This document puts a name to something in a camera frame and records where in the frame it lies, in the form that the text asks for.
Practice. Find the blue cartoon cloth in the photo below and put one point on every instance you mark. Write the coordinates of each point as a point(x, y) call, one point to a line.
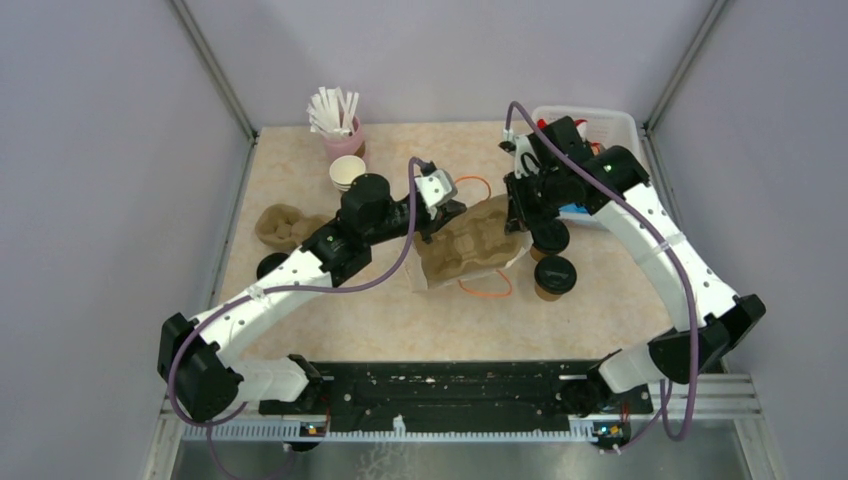
point(576, 213)

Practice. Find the white plastic basket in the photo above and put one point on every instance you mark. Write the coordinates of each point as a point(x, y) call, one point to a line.
point(601, 128)

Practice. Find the stack of brown paper cups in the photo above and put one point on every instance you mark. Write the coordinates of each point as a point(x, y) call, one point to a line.
point(344, 170)

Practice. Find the brown pulp cup carrier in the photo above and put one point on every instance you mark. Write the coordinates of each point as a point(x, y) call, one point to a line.
point(283, 227)

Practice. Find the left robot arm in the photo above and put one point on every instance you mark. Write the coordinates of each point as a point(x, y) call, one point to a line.
point(364, 245)

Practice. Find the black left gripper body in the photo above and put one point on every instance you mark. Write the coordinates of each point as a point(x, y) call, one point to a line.
point(427, 225)

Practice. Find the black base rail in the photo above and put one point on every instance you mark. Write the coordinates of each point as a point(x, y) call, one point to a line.
point(459, 397)

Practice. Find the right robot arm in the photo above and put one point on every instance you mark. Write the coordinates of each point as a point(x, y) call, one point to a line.
point(709, 318)

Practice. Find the stack of black lids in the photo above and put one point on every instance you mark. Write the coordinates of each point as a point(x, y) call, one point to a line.
point(269, 263)

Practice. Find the brown paper coffee cup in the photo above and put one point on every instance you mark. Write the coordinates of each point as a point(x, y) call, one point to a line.
point(537, 254)

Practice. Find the white wrapped straws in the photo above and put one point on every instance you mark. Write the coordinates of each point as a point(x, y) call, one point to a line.
point(332, 113)

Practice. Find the black cup lid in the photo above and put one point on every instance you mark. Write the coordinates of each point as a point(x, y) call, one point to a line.
point(551, 238)
point(555, 275)

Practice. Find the pink straw holder cup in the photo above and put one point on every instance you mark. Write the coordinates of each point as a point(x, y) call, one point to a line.
point(354, 144)

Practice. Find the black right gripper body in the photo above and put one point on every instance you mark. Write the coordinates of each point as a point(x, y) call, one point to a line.
point(544, 195)

